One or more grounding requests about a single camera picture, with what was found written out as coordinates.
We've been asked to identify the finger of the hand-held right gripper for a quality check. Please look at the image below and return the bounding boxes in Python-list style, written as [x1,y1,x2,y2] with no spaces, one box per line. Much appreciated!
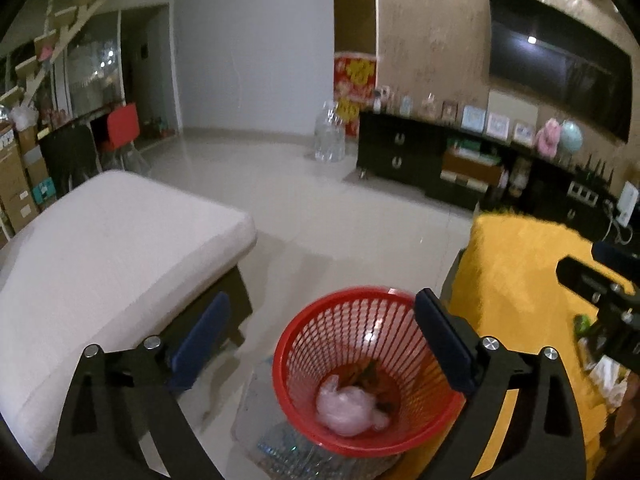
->
[591,241,640,276]
[556,255,640,311]

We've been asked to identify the white crumpled tissue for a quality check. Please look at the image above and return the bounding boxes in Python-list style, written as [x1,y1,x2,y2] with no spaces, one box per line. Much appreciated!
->
[587,355,631,411]

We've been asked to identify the white plastic bag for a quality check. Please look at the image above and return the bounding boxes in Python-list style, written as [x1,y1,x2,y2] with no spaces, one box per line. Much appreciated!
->
[10,105,40,131]

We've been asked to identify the black flat television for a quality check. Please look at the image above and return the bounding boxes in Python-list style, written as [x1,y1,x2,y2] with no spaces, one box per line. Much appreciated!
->
[487,0,632,143]

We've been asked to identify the blue photo frame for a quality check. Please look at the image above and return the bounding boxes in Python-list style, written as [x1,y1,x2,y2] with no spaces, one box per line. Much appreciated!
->
[461,106,487,133]

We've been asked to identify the wooden staircase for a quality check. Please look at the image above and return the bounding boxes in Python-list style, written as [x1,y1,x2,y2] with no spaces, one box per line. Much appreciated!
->
[0,0,123,111]

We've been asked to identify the colourful floor toys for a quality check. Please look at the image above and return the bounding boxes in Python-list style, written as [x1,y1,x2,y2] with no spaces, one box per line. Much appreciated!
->
[142,117,176,138]

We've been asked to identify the white cushioned bench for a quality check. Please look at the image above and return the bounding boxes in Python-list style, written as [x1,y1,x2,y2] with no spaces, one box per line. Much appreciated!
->
[0,170,258,471]

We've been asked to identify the black chair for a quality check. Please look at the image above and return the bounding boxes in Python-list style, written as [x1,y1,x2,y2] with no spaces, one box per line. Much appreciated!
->
[39,122,101,196]

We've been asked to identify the stack of cardboard boxes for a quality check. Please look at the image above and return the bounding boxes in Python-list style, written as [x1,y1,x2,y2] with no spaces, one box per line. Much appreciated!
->
[0,120,51,236]

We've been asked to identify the brown storage box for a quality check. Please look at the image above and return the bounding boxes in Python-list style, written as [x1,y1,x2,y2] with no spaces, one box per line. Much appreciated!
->
[442,152,503,183]

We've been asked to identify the clear plastic water jug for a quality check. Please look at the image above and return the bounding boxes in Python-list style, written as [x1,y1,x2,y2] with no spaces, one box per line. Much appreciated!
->
[312,101,347,163]

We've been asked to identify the red plastic mesh basket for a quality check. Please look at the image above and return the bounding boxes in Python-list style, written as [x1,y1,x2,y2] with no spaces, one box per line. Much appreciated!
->
[272,286,468,458]

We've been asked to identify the red festive wall poster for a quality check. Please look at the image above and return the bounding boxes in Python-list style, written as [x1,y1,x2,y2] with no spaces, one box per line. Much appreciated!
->
[334,52,377,111]

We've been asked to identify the row of dark small bottles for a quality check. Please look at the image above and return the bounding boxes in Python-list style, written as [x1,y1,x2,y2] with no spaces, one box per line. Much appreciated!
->
[580,155,613,181]

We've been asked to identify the pink plush toy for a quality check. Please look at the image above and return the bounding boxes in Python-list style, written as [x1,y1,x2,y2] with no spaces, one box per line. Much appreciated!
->
[535,119,563,153]

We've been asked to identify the crushed clear plastic bottle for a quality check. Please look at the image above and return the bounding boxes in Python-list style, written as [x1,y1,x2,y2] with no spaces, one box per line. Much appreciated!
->
[232,360,401,480]

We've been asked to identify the black television cabinet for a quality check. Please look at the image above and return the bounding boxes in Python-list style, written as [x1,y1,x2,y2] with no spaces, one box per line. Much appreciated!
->
[356,110,640,261]

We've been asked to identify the pale pink plastic bag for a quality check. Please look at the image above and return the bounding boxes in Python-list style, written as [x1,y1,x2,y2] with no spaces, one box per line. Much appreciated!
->
[315,374,390,436]

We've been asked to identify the green flat box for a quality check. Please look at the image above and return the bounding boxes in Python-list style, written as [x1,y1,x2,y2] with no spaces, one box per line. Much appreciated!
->
[447,137,501,161]

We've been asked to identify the white socket panel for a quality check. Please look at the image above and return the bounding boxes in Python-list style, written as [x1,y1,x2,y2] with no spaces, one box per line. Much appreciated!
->
[567,182,598,206]

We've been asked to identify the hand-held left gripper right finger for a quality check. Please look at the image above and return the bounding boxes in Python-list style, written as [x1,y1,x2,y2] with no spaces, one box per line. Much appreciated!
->
[414,287,587,480]

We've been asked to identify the pale blue globe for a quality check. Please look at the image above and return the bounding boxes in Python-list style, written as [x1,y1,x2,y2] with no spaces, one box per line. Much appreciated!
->
[559,120,585,153]

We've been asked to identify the red chair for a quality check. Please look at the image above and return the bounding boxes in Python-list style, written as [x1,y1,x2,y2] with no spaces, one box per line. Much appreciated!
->
[102,102,148,171]

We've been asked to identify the yellow tablecloth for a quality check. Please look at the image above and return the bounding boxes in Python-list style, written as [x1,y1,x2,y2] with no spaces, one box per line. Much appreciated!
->
[420,212,640,480]

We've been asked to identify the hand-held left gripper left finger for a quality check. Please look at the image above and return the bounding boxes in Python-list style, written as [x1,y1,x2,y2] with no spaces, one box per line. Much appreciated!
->
[42,291,232,480]

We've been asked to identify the glass sliding door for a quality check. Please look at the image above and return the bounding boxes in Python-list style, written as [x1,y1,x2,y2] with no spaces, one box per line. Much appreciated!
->
[65,10,123,116]

